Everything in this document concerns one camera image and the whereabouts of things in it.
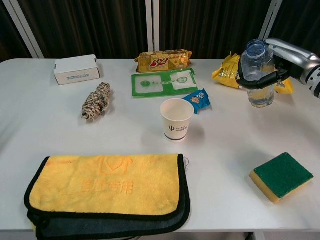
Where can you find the dark pleated curtain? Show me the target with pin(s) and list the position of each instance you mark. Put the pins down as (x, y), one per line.
(95, 25)

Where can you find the white metal frame post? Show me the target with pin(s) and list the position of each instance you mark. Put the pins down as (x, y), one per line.
(22, 27)
(153, 27)
(268, 20)

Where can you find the green and white flat packet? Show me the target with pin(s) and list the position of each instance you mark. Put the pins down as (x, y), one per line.
(162, 82)

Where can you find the white cardboard box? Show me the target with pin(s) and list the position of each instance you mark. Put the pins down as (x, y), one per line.
(76, 70)

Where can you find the yellow towel with black edge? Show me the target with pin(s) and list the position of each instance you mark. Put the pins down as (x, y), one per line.
(107, 192)

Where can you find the golden biscuit package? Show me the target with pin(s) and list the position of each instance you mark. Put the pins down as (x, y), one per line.
(162, 61)

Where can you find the green and yellow sponge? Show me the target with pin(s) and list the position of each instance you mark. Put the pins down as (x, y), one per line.
(282, 176)

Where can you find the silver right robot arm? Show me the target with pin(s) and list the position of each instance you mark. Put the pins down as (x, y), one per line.
(313, 80)

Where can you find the clear plastic water bottle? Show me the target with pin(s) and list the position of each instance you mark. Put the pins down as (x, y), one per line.
(257, 72)

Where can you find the yellow snack bag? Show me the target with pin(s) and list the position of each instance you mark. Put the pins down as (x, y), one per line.
(227, 72)

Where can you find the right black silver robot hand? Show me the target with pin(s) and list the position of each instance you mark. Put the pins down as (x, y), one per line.
(287, 62)

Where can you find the small blue snack packet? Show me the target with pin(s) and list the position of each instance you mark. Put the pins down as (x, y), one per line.
(198, 98)

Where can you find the white paper cup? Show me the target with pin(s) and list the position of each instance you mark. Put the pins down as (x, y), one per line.
(176, 120)

